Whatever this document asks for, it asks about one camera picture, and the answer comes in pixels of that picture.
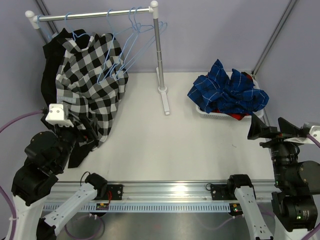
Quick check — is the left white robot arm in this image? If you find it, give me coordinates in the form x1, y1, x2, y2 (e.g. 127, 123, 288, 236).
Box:
5, 118, 108, 240

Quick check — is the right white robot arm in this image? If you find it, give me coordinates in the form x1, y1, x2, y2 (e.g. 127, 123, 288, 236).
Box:
226, 115, 320, 240

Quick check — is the right aluminium frame post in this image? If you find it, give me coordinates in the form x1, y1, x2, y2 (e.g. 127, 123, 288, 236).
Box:
251, 0, 299, 77

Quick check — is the blue plaid shirt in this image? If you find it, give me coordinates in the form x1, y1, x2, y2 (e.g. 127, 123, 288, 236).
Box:
187, 59, 270, 116

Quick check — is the blue hanger of black shirt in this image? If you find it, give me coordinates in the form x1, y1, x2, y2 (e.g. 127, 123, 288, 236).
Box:
36, 14, 53, 42

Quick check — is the left aluminium frame post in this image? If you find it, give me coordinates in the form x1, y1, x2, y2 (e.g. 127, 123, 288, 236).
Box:
33, 0, 59, 44

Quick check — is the blue hanger of red shirt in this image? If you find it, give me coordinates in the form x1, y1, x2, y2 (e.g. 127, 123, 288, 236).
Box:
96, 9, 132, 85

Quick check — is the grey white plaid shirt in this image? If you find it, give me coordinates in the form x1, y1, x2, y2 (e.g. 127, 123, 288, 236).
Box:
55, 33, 129, 150

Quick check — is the aluminium mounting rail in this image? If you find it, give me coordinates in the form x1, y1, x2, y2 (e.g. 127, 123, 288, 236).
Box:
47, 180, 279, 203

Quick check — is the white plastic basket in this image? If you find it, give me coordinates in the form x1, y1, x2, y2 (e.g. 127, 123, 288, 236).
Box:
195, 79, 264, 121

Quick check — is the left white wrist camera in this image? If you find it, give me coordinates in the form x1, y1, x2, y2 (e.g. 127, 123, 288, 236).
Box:
45, 103, 74, 128

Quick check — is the red black plaid shirt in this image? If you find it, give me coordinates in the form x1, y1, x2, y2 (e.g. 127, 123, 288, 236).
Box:
212, 71, 253, 121

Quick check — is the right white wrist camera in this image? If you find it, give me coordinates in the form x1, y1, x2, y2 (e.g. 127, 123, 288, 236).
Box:
284, 122, 320, 147

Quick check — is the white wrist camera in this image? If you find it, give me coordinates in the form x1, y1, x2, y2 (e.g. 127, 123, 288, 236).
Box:
284, 122, 320, 147
45, 103, 74, 128

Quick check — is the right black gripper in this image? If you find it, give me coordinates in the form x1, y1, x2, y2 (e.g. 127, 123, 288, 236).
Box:
248, 113, 307, 187

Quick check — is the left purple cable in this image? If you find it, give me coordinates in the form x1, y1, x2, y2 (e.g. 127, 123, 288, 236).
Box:
0, 108, 50, 240

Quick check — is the white slotted cable duct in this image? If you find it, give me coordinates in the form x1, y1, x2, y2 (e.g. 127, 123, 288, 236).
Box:
42, 202, 231, 213

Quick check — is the metal clothes rack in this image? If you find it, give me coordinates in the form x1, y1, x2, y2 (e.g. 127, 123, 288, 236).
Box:
25, 0, 171, 116

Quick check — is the blue hanger of grey shirt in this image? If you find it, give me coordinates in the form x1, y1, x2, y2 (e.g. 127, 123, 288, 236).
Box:
64, 11, 92, 43

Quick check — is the aluminium frame post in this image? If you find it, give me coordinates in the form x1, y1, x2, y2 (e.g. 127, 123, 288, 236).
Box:
251, 0, 299, 77
33, 0, 59, 44

